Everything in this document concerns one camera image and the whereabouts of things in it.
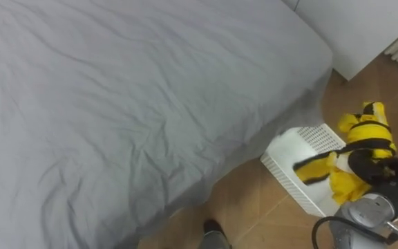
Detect yellow and black soft toy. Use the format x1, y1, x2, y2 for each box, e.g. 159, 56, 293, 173
292, 101, 397, 205

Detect grey bed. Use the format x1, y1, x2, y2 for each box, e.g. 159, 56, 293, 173
0, 0, 334, 249

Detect white perforated plastic basket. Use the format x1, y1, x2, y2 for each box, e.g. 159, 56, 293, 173
260, 122, 348, 218

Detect white cabinet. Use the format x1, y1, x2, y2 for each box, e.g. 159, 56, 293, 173
281, 0, 398, 82

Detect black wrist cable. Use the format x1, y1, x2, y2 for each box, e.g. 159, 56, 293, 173
311, 215, 398, 249

